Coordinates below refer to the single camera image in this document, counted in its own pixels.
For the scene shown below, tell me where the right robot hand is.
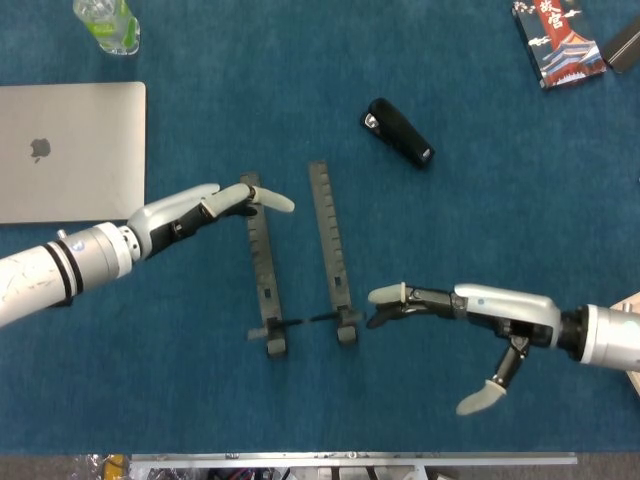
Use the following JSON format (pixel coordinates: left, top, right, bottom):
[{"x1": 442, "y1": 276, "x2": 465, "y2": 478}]
[{"x1": 365, "y1": 282, "x2": 564, "y2": 417}]

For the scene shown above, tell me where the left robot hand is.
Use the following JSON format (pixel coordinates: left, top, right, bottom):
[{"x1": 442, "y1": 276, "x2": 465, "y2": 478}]
[{"x1": 125, "y1": 182, "x2": 296, "y2": 262}]

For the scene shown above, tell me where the black folding laptop stand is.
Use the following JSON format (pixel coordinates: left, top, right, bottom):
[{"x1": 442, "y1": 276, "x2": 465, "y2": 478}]
[{"x1": 238, "y1": 159, "x2": 366, "y2": 360}]

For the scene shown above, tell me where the silver laptop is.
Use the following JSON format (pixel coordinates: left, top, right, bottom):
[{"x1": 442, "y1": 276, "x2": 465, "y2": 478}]
[{"x1": 0, "y1": 81, "x2": 148, "y2": 225}]

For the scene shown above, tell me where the beige food container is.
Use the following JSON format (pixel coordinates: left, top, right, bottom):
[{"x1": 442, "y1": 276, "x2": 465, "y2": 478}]
[{"x1": 607, "y1": 293, "x2": 640, "y2": 399}]

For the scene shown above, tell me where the blue table cloth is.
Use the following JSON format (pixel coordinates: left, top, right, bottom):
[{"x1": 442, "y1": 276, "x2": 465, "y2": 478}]
[{"x1": 0, "y1": 0, "x2": 640, "y2": 456}]

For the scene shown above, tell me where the clear bottle with green label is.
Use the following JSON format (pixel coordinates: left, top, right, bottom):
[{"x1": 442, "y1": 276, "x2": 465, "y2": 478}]
[{"x1": 72, "y1": 0, "x2": 142, "y2": 56}]

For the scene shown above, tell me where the black stapler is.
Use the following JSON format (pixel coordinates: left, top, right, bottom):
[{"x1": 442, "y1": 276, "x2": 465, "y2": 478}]
[{"x1": 360, "y1": 97, "x2": 436, "y2": 171}]

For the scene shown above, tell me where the crumpled clear plastic bag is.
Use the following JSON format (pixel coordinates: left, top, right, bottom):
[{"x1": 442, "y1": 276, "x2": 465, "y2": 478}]
[{"x1": 69, "y1": 453, "x2": 132, "y2": 480}]

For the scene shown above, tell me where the dark printed palace box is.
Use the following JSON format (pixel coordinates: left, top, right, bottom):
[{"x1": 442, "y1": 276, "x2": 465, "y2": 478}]
[{"x1": 511, "y1": 0, "x2": 609, "y2": 91}]

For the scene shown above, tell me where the dark flat folder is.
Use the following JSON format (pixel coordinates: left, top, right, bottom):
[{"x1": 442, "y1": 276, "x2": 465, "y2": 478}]
[{"x1": 602, "y1": 14, "x2": 640, "y2": 74}]

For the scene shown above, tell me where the aluminium frame rail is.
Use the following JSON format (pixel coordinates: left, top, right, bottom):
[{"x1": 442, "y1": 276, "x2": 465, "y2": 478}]
[{"x1": 130, "y1": 452, "x2": 579, "y2": 470}]

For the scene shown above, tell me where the coloured cable bundle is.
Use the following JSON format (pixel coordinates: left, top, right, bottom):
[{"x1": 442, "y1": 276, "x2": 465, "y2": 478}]
[{"x1": 207, "y1": 467, "x2": 281, "y2": 480}]

